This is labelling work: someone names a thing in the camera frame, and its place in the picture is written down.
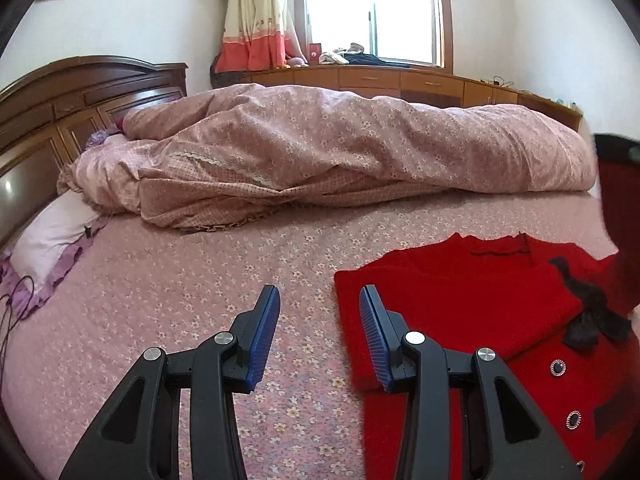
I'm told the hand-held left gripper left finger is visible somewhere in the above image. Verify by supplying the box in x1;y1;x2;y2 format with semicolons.
59;284;282;480

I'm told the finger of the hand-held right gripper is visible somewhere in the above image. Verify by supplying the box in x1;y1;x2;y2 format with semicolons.
594;133;640;162

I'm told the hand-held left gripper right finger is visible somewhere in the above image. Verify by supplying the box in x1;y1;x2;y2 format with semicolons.
359;284;584;480

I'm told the red knitted sweater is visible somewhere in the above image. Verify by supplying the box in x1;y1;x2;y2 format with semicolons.
333;160;640;480

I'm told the pink floral bed sheet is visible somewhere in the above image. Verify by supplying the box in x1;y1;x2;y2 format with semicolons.
0;187;621;480

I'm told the pink floral quilt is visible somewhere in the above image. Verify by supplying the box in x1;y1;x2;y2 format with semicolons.
56;83;599;233

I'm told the lilac ruffled pillow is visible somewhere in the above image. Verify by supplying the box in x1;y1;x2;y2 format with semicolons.
0;192;108;318

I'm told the wooden window cabinet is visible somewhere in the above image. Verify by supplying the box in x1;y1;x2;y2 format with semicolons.
212;62;584;133

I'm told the purple cloth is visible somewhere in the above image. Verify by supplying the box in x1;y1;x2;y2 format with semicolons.
84;116;128;150

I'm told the white cloth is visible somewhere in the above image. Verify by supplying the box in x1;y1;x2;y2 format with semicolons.
319;42;366;66

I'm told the wooden framed window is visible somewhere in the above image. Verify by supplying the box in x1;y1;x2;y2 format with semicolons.
292;0;456;73

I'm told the brown wooden headboard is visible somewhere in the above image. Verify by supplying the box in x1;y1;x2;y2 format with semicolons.
0;56;189;251

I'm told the cream and orange curtain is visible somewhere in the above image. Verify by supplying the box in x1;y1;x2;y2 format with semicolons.
214;0;307;75

